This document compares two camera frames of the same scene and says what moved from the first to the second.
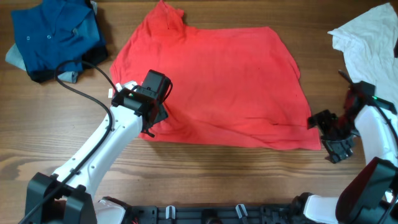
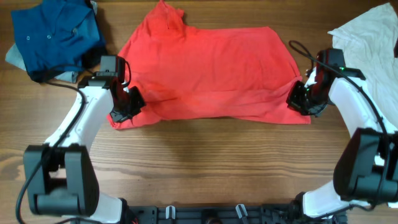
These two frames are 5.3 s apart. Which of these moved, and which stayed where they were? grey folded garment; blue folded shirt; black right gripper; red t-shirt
Moved: red t-shirt; black right gripper
Stayed: grey folded garment; blue folded shirt
